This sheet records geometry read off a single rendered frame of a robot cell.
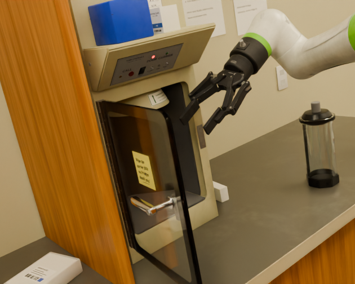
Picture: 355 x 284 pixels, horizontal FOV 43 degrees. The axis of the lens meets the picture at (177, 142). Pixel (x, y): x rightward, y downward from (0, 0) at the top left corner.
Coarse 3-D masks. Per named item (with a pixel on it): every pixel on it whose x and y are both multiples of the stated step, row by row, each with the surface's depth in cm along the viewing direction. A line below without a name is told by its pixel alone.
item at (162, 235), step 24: (120, 120) 97; (144, 120) 87; (168, 120) 80; (120, 144) 102; (144, 144) 91; (168, 144) 82; (120, 168) 106; (168, 168) 85; (144, 192) 98; (168, 192) 88; (144, 216) 103; (168, 216) 91; (144, 240) 107; (168, 240) 95; (168, 264) 99; (192, 264) 89
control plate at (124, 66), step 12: (168, 48) 107; (180, 48) 110; (120, 60) 99; (132, 60) 102; (144, 60) 105; (156, 60) 108; (168, 60) 111; (120, 72) 102; (144, 72) 109; (156, 72) 112
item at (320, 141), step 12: (300, 120) 139; (312, 120) 136; (324, 120) 135; (312, 132) 138; (324, 132) 137; (312, 144) 139; (324, 144) 138; (312, 156) 140; (324, 156) 139; (312, 168) 142; (324, 168) 140; (336, 168) 143
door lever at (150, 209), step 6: (132, 198) 92; (138, 198) 91; (168, 198) 88; (132, 204) 92; (138, 204) 90; (144, 204) 88; (150, 204) 88; (162, 204) 87; (168, 204) 88; (144, 210) 88; (150, 210) 86; (156, 210) 86
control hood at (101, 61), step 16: (176, 32) 105; (192, 32) 108; (208, 32) 112; (96, 48) 98; (112, 48) 94; (128, 48) 97; (144, 48) 101; (192, 48) 114; (96, 64) 99; (112, 64) 98; (176, 64) 115; (96, 80) 102
